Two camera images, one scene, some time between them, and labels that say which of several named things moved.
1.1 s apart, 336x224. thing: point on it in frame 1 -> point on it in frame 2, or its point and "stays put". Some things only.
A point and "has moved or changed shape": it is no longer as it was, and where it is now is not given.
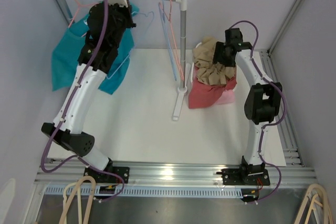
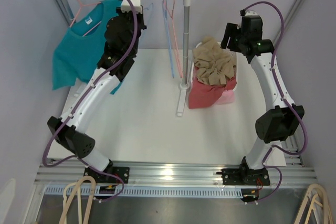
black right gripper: (218, 56) -> (231, 31)
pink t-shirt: (227, 97) stays put
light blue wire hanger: (110, 75) has moved or changed shape
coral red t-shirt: (201, 95) stays put
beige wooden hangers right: (328, 212) stays put
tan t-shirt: (207, 71) stays put
